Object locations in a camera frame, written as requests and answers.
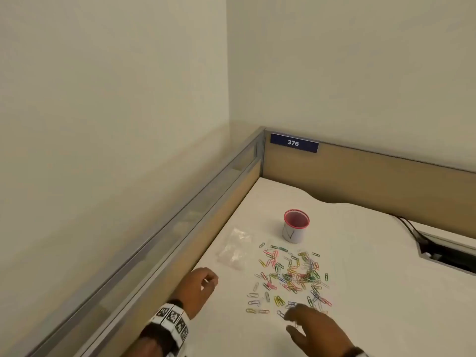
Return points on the person's left hand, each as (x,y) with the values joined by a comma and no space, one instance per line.
(195,286)

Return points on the person's right hand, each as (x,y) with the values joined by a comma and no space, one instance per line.
(316,327)

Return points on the pile of colourful paper clips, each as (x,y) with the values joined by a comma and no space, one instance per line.
(293,276)

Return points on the white paper cup red rim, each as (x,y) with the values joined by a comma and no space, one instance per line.
(295,230)

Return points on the person's left forearm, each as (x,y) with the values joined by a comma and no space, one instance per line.
(143,350)

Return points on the black wristband with marker tags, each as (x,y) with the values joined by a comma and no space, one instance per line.
(171,317)

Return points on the glass topped desk partition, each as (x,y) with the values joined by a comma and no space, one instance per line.
(208,219)

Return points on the beige desk partition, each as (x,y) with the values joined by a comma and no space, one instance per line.
(353,174)

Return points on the blue number sign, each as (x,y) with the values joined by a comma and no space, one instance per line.
(293,143)

